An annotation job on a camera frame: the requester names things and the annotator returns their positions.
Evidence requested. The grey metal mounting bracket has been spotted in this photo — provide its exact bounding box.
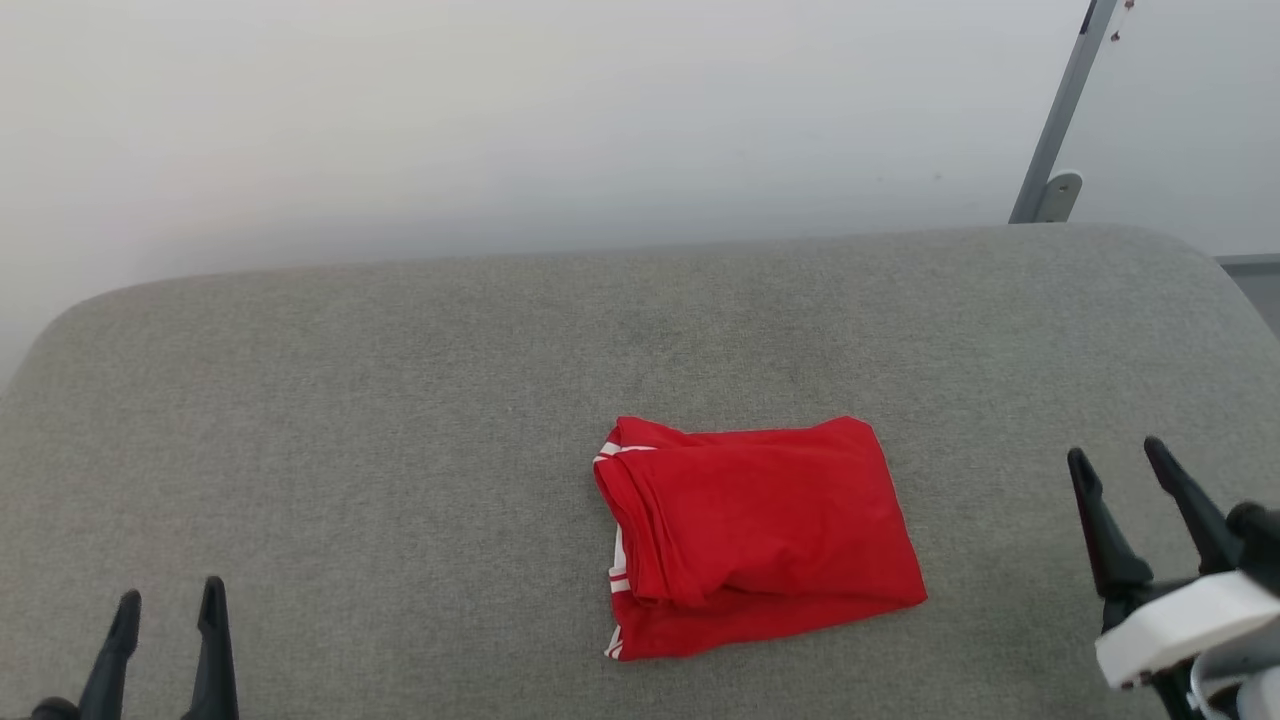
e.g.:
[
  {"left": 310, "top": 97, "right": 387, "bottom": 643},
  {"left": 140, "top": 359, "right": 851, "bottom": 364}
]
[{"left": 1035, "top": 172, "right": 1084, "bottom": 225}]

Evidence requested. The grey fabric sofa cushion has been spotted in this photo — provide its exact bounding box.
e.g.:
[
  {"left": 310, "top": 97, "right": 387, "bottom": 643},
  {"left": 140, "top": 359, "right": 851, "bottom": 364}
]
[{"left": 0, "top": 222, "right": 1280, "bottom": 720}]

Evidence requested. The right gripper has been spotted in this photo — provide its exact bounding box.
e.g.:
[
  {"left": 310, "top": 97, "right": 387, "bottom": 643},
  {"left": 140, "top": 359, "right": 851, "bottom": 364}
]
[{"left": 1066, "top": 435, "right": 1280, "bottom": 633}]

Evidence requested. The grey metal strut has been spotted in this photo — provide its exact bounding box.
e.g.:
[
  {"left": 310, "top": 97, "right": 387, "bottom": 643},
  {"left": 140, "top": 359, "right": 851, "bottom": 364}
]
[{"left": 1008, "top": 0, "right": 1119, "bottom": 225}]

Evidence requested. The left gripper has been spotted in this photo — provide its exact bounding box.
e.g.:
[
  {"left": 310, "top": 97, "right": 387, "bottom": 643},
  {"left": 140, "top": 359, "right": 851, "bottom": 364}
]
[{"left": 30, "top": 575, "right": 241, "bottom": 720}]

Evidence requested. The red and white basketball jersey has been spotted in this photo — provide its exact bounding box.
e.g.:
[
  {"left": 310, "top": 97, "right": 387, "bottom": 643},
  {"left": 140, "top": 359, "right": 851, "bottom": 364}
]
[{"left": 592, "top": 415, "right": 929, "bottom": 663}]

